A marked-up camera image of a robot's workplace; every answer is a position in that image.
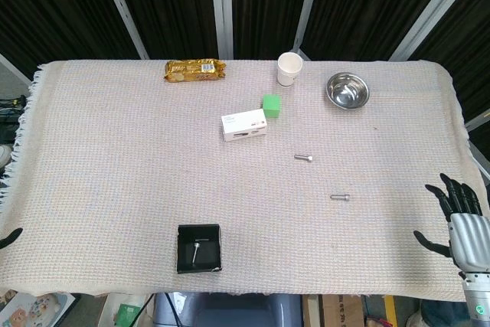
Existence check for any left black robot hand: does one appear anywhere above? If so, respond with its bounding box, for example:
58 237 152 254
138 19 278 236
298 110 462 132
0 227 24 250

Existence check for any black cardboard box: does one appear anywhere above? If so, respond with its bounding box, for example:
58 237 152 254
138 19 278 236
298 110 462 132
176 223 223 275

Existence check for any white paper cup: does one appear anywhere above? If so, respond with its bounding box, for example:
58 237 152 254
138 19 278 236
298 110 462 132
276 52 304 87

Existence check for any grey metal frame post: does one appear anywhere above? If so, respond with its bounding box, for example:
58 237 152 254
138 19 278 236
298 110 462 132
389 0 478 61
209 0 234 60
94 0 150 60
292 0 325 61

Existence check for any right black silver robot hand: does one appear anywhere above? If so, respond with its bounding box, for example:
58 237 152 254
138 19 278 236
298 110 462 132
412 172 490 275

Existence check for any brown cardboard carton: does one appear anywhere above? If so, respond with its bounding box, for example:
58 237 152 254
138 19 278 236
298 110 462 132
302 294 364 327

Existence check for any green cube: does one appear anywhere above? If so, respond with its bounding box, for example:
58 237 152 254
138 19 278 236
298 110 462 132
262 93 283 119

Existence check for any green packet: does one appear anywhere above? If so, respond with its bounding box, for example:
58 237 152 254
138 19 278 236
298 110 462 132
116 302 143 327

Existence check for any black floor cable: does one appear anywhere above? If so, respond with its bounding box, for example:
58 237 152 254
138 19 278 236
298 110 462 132
164 292 181 327

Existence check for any white stapler box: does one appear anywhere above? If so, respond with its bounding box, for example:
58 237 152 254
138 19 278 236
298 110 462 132
220 108 268 143

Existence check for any gold cookie package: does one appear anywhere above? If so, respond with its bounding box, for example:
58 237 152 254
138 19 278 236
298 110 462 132
165 58 227 83

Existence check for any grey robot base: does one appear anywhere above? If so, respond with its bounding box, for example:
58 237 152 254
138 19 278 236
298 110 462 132
152 292 304 327

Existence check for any stainless steel bowl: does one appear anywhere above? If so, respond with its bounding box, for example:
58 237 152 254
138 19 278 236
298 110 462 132
325 71 371 110

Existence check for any illustrated children's picture box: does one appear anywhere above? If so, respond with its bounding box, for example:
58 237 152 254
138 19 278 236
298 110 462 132
0 291 77 327

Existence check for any beige woven tablecloth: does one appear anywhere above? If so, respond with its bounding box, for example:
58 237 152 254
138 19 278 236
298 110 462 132
0 59 484 303

